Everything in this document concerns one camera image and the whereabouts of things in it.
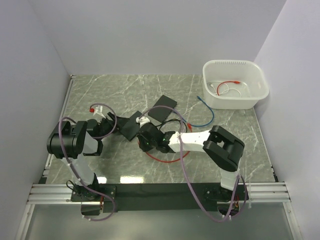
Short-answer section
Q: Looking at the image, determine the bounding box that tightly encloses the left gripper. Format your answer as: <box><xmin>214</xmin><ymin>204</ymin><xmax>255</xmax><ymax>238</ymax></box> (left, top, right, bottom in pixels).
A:
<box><xmin>97</xmin><ymin>111</ymin><xmax>130</xmax><ymax>140</ymax></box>

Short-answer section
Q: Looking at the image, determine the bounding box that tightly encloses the black box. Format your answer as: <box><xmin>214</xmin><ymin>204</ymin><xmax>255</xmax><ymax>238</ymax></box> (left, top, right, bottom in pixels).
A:
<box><xmin>117</xmin><ymin>111</ymin><xmax>142</xmax><ymax>142</ymax></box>

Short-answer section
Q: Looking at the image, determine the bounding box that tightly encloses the black network switch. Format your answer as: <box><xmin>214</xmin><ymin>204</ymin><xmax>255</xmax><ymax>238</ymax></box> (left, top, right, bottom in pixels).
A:
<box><xmin>148</xmin><ymin>95</ymin><xmax>177</xmax><ymax>123</ymax></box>

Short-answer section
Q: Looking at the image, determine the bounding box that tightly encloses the black ethernet cable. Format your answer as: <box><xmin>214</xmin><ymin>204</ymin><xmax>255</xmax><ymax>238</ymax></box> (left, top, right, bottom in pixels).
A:
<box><xmin>156</xmin><ymin>118</ymin><xmax>188</xmax><ymax>133</ymax></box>

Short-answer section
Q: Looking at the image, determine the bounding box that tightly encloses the red ethernet cable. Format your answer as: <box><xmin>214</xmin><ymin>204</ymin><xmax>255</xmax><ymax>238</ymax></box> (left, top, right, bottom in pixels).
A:
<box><xmin>143</xmin><ymin>122</ymin><xmax>193</xmax><ymax>164</ymax></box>

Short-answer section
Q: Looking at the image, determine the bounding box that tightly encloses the blue ethernet cable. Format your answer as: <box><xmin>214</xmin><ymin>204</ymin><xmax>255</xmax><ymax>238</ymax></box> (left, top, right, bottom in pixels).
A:
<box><xmin>172</xmin><ymin>95</ymin><xmax>216</xmax><ymax>127</ymax></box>

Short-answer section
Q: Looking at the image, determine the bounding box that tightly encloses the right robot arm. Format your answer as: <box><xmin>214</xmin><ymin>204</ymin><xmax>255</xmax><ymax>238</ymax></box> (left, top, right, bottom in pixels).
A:
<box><xmin>137</xmin><ymin>122</ymin><xmax>245</xmax><ymax>200</ymax></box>

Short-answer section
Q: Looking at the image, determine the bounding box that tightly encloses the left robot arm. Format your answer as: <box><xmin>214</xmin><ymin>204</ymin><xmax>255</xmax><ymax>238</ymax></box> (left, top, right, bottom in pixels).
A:
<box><xmin>46</xmin><ymin>112</ymin><xmax>120</xmax><ymax>201</ymax></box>

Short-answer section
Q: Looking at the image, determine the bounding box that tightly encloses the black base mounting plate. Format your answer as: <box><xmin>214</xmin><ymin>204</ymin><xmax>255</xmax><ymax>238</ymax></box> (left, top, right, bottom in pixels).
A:
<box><xmin>70</xmin><ymin>182</ymin><xmax>249</xmax><ymax>216</ymax></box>

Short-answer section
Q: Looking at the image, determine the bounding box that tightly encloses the white plastic basin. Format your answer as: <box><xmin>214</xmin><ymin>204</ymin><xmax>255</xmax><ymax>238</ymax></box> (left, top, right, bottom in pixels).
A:
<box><xmin>202</xmin><ymin>60</ymin><xmax>270</xmax><ymax>110</ymax></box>

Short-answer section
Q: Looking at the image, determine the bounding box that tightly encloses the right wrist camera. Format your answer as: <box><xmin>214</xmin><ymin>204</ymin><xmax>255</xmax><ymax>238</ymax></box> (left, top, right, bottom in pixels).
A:
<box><xmin>135</xmin><ymin>116</ymin><xmax>151</xmax><ymax>128</ymax></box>

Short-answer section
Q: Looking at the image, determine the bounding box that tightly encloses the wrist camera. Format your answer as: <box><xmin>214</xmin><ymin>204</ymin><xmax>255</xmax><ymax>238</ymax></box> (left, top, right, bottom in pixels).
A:
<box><xmin>89</xmin><ymin>105</ymin><xmax>106</xmax><ymax>119</ymax></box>
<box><xmin>135</xmin><ymin>116</ymin><xmax>151</xmax><ymax>128</ymax></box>

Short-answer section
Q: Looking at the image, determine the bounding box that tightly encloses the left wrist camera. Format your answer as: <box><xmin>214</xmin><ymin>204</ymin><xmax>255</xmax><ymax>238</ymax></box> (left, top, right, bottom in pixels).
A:
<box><xmin>89</xmin><ymin>105</ymin><xmax>106</xmax><ymax>119</ymax></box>

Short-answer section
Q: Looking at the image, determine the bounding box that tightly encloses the white cable in basin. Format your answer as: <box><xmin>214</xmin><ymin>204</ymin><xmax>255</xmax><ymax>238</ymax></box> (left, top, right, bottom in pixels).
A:
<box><xmin>209</xmin><ymin>81</ymin><xmax>251</xmax><ymax>98</ymax></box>

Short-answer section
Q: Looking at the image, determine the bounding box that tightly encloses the aluminium frame rail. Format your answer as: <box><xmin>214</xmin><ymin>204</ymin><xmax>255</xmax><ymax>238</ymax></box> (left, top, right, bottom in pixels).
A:
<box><xmin>26</xmin><ymin>182</ymin><xmax>291</xmax><ymax>205</ymax></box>

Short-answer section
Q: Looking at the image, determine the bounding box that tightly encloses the red cable in basin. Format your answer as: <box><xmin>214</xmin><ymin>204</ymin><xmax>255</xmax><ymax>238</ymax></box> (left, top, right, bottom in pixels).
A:
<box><xmin>216</xmin><ymin>80</ymin><xmax>240</xmax><ymax>97</ymax></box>

